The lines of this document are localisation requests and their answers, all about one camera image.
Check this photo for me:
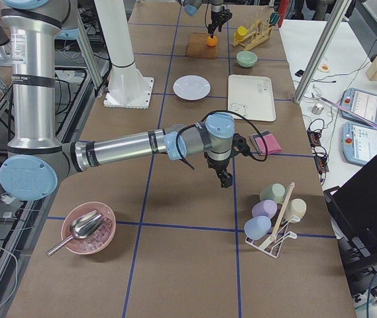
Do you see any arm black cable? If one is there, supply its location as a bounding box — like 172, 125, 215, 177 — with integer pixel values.
174, 110, 270, 170

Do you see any yellow cup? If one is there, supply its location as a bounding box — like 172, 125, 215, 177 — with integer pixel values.
234, 25, 247, 42

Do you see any white round plate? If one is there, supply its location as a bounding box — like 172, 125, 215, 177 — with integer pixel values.
173, 75, 211, 101

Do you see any lower teach pendant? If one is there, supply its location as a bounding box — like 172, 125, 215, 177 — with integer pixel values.
341, 122, 377, 166

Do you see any wooden rack handle rod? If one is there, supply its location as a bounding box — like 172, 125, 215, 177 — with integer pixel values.
268, 182, 296, 242

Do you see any metal scoop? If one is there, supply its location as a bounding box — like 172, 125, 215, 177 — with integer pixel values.
46, 210, 105, 256

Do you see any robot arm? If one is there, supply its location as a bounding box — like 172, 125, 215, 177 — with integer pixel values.
178, 0, 233, 38
0, 1, 237, 201

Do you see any upper teach pendant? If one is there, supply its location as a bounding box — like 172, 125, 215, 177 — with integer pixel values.
341, 87, 377, 124

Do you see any beige cup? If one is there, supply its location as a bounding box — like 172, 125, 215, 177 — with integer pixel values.
284, 198, 307, 219

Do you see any purple cup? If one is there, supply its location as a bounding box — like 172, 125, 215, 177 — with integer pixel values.
252, 199, 278, 219

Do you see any aluminium frame post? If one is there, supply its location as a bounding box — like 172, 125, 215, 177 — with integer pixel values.
293, 0, 352, 104

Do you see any cream bear tray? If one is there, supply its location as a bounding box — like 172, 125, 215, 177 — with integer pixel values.
227, 74, 276, 122

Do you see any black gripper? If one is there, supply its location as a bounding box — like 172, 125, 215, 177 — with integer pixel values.
205, 133, 251, 188
207, 5, 232, 36

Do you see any green bowl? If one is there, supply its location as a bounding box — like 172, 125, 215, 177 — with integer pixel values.
236, 51, 258, 68

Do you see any pink cloth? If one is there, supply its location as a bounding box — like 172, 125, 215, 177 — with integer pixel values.
267, 134, 282, 154

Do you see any wooden dish rack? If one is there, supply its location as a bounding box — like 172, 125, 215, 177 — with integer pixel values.
231, 14, 274, 51

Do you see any black laptop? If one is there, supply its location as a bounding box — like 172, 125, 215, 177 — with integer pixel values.
324, 155, 377, 257

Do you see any wooden cutting board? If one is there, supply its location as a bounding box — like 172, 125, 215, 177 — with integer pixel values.
186, 32, 219, 59

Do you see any teach pendant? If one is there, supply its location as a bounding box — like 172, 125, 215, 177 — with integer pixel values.
341, 87, 377, 124
341, 122, 377, 166

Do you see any green cup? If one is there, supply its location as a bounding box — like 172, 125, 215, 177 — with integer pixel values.
259, 183, 286, 204

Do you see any white wire cup rack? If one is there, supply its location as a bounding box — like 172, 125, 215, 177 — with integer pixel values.
244, 215, 300, 258

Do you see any pink bowl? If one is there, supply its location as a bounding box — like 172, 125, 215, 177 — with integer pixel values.
61, 201, 117, 255

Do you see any blue cup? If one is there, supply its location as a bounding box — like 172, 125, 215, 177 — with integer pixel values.
244, 215, 272, 240

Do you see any orange fruit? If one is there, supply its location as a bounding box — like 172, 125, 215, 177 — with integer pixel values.
206, 36, 218, 48

